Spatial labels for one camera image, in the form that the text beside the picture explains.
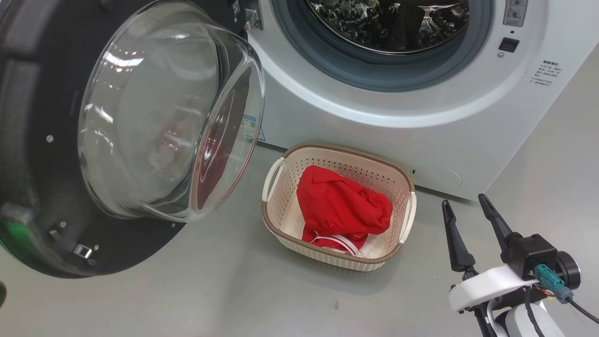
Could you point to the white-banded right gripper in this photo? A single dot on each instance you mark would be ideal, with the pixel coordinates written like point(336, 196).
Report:
point(491, 285)

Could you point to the red white-striped garment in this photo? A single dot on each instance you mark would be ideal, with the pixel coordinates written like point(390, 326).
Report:
point(344, 242)

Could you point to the plain red garment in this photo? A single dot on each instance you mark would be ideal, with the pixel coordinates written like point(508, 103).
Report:
point(337, 201)

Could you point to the black glass washing machine door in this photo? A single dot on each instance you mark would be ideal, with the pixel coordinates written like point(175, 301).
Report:
point(37, 164)

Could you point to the white front-load washing machine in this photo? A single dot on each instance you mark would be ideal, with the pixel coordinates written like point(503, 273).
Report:
point(468, 140)

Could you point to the cream perforated laundry basket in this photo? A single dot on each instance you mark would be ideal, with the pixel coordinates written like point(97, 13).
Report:
point(290, 196)

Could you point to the blue label sticker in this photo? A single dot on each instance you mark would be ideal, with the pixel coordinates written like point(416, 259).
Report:
point(252, 128)

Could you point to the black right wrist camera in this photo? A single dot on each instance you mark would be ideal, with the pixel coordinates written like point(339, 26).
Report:
point(529, 252)

